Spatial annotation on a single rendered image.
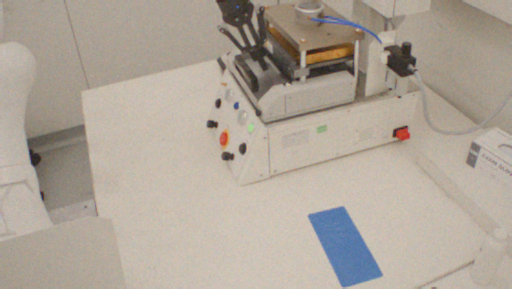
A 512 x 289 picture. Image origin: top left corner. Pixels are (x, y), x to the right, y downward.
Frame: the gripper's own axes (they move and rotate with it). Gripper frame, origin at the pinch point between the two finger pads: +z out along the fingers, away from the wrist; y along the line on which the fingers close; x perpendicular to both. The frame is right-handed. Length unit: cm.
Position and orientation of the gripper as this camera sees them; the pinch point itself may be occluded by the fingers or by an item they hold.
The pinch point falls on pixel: (260, 58)
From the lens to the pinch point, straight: 122.7
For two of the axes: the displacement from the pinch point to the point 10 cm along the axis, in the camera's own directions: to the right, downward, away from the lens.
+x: 3.3, 5.6, -7.6
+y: -8.7, 4.9, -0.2
